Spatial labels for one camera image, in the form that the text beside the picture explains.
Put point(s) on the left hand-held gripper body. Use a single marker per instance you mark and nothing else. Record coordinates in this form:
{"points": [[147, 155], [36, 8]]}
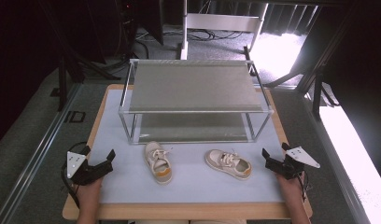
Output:
{"points": [[75, 163]]}

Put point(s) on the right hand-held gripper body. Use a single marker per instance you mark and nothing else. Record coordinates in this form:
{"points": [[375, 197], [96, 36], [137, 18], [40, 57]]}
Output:
{"points": [[299, 157]]}

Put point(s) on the beige child's sneaker orange heel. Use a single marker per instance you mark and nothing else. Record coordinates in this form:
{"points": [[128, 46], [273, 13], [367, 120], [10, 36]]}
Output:
{"points": [[159, 165], [229, 163]]}

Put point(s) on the two-tier metal shoe rack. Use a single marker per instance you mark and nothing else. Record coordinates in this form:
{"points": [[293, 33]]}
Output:
{"points": [[194, 87]]}

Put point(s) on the person's right hand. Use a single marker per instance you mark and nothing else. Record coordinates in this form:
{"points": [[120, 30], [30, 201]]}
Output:
{"points": [[289, 188]]}

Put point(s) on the person's left hand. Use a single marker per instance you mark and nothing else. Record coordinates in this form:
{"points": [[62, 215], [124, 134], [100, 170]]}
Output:
{"points": [[89, 191]]}

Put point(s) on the black metal stand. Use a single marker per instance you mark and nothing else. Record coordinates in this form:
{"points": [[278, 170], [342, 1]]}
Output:
{"points": [[317, 93], [62, 87]]}

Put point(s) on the pale blue table mat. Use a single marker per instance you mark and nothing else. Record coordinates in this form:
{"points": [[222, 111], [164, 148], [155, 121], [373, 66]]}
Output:
{"points": [[191, 189]]}

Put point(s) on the black floor bracket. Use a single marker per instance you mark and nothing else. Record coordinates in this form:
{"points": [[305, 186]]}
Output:
{"points": [[75, 116]]}

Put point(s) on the aluminium frame rail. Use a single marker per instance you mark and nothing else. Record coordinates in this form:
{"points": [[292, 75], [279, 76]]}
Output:
{"points": [[338, 174], [33, 161]]}

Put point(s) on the white metal stand frame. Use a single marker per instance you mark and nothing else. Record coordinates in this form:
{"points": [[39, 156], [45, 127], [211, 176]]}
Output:
{"points": [[222, 22]]}

